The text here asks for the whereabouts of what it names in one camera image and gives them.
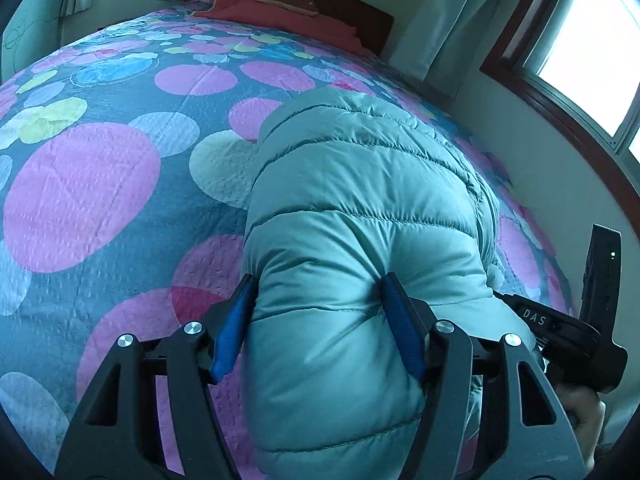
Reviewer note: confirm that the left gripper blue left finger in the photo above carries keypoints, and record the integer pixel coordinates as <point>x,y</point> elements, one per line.
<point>201,355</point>

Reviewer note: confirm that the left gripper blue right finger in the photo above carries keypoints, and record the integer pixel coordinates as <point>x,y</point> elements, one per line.
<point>439,355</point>

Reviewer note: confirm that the light green puffer jacket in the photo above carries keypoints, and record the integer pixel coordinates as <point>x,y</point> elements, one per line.
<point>348,188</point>

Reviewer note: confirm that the person's right hand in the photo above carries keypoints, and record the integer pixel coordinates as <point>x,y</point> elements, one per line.
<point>589,411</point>

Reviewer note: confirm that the colourful dotted bedspread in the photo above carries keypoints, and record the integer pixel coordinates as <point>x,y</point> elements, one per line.
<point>127,158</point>

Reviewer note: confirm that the right white curtain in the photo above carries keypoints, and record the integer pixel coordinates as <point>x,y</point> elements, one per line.
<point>437,48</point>

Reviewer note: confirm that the red blanket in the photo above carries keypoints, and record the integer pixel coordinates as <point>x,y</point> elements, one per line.
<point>318,27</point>

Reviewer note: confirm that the white patterned wardrobe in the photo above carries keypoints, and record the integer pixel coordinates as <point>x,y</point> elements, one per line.
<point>32,33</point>

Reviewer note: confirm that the brown embroidered pillow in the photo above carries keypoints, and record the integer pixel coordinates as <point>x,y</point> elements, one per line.
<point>305,7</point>

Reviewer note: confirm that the right window with frame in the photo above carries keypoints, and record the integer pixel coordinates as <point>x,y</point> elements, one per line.
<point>576,62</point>

